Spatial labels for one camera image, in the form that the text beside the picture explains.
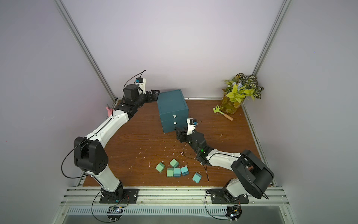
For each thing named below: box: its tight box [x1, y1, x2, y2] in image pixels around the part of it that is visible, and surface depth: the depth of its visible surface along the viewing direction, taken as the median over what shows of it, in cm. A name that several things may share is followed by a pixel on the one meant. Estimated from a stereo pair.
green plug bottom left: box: [166, 168, 174, 178], surface depth 81 cm
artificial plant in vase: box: [219, 72, 264, 115], surface depth 99 cm
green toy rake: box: [213, 104, 234, 121], surface depth 112 cm
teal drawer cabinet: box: [157, 89, 189, 134], surface depth 89 cm
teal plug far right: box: [192, 172, 203, 184], surface depth 79 cm
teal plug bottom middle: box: [173, 168, 181, 178], surface depth 81 cm
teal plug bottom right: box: [180, 165, 189, 176], surface depth 81 cm
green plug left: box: [155, 161, 166, 174], surface depth 83 cm
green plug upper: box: [169, 158, 179, 168], surface depth 84 cm
